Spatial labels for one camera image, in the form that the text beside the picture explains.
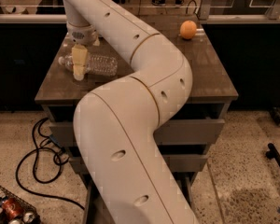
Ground top grey drawer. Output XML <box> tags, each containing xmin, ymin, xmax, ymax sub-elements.
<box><xmin>49</xmin><ymin>119</ymin><xmax>225</xmax><ymax>147</ymax></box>

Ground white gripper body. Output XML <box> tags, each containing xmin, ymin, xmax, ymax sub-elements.
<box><xmin>66</xmin><ymin>23</ymin><xmax>100</xmax><ymax>47</ymax></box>

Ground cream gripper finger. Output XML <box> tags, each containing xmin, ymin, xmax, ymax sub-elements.
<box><xmin>72</xmin><ymin>44</ymin><xmax>88</xmax><ymax>81</ymax></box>

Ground grey drawer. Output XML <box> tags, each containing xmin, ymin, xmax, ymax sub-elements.
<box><xmin>69</xmin><ymin>154</ymin><xmax>207</xmax><ymax>175</ymax></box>
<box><xmin>82</xmin><ymin>175</ymin><xmax>194</xmax><ymax>224</ymax></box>
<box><xmin>49</xmin><ymin>119</ymin><xmax>225</xmax><ymax>147</ymax></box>

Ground grey drawer cabinet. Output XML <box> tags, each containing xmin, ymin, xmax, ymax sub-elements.
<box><xmin>35</xmin><ymin>15</ymin><xmax>238</xmax><ymax>224</ymax></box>

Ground silver can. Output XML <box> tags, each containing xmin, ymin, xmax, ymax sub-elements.
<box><xmin>22</xmin><ymin>212</ymin><xmax>35</xmax><ymax>224</ymax></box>

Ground red soda can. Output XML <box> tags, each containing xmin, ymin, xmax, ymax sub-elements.
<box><xmin>2</xmin><ymin>198</ymin><xmax>23</xmax><ymax>221</ymax></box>

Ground middle grey drawer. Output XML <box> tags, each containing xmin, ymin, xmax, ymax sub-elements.
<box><xmin>69</xmin><ymin>154</ymin><xmax>207</xmax><ymax>175</ymax></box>

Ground person's black shoes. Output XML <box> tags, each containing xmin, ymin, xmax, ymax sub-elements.
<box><xmin>151</xmin><ymin>0</ymin><xmax>185</xmax><ymax>7</ymax></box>

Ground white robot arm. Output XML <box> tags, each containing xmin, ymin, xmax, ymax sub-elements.
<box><xmin>64</xmin><ymin>0</ymin><xmax>198</xmax><ymax>224</ymax></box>

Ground clear plastic water bottle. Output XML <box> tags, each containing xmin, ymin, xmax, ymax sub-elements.
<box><xmin>58</xmin><ymin>54</ymin><xmax>118</xmax><ymax>77</ymax></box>

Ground black floor cable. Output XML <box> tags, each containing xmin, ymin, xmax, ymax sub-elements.
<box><xmin>15</xmin><ymin>118</ymin><xmax>86</xmax><ymax>211</ymax></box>

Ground black bar on floor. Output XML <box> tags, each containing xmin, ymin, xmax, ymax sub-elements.
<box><xmin>265</xmin><ymin>143</ymin><xmax>280</xmax><ymax>168</ymax></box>

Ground wire basket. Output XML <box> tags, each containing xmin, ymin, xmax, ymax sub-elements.
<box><xmin>0</xmin><ymin>186</ymin><xmax>41</xmax><ymax>224</ymax></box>

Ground bottom grey drawer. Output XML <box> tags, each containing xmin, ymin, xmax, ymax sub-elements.
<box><xmin>82</xmin><ymin>175</ymin><xmax>194</xmax><ymax>224</ymax></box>

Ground orange fruit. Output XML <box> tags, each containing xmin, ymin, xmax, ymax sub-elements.
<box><xmin>180</xmin><ymin>21</ymin><xmax>197</xmax><ymax>40</ymax></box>

